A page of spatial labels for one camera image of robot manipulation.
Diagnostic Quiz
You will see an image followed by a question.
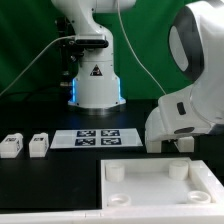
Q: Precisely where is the white cable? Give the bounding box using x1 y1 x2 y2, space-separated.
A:
0 0 168 98

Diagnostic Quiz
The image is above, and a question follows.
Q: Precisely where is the white tag sheet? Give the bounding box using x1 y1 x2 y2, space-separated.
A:
50 128 142 149

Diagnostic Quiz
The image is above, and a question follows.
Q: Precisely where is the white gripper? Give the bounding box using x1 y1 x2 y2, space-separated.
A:
144 87 224 144

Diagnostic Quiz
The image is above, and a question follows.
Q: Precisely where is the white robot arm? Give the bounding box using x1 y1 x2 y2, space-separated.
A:
51 0 224 142

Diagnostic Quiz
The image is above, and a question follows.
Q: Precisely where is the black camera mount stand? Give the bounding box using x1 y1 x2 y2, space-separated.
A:
55 16 83 87

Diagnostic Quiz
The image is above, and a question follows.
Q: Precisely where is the white L-shaped obstacle fence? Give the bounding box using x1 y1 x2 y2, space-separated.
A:
0 160 224 224

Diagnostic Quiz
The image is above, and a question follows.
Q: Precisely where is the white square tabletop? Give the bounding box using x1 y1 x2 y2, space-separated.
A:
101 158 224 208

